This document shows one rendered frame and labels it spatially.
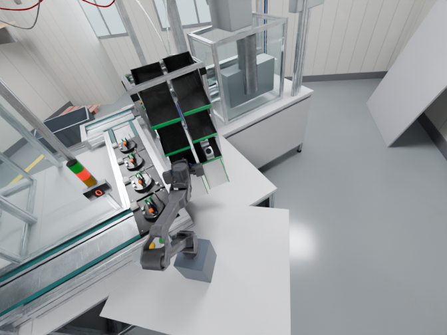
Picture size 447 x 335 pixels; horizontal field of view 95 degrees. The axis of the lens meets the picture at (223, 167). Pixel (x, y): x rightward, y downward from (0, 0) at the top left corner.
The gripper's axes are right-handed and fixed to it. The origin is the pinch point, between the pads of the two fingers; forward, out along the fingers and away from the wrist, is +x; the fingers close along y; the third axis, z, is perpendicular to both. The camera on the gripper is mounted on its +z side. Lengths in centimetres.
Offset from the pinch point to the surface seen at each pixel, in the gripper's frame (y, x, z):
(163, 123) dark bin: 2.3, -0.4, 24.0
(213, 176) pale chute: -14.6, 18.3, -21.6
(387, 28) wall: -336, 232, 20
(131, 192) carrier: 41, 33, -28
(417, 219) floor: -192, 11, -121
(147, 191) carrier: 30, 30, -28
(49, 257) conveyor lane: 88, 6, -40
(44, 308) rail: 83, -19, -48
